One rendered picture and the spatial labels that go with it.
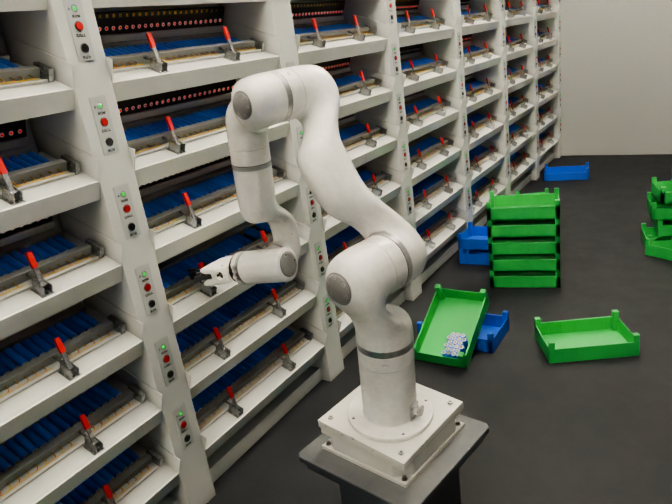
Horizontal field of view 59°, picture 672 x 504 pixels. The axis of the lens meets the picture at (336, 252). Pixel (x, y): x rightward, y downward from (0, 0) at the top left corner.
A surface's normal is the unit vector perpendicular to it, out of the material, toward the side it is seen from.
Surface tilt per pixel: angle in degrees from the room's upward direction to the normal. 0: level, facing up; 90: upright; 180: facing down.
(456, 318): 28
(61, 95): 111
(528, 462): 0
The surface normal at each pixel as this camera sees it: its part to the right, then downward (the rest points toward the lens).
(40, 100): 0.83, 0.41
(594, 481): -0.13, -0.93
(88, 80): 0.84, 0.07
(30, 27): -0.53, 0.35
